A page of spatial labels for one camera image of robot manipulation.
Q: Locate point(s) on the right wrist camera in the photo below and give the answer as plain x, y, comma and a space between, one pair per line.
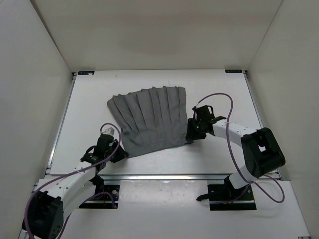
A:
196, 110

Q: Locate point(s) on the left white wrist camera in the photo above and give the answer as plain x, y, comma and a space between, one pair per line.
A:
109, 131

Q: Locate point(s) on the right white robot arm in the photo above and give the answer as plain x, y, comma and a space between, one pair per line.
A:
261, 150

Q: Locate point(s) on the grey pleated skirt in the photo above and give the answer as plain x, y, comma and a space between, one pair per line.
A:
151, 119

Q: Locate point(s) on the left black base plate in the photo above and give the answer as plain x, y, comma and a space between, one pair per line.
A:
105, 198

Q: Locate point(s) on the aluminium front rail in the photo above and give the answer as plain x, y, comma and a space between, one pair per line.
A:
163, 177

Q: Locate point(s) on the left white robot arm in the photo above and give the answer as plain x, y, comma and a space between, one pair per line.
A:
50, 206

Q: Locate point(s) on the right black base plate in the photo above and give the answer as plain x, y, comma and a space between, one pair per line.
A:
221, 199

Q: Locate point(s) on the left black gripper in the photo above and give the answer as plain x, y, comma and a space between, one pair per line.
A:
121, 154

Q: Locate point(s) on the left blue corner label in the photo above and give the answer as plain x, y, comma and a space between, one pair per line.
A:
86, 73

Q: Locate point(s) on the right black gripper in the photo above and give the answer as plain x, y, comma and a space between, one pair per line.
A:
189, 136

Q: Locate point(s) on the right blue corner label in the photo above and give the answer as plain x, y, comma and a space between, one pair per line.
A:
233, 71

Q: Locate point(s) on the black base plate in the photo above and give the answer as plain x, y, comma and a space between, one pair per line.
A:
105, 198
221, 199

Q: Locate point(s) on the blue corner label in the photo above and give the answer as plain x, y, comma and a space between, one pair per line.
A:
233, 71
86, 73

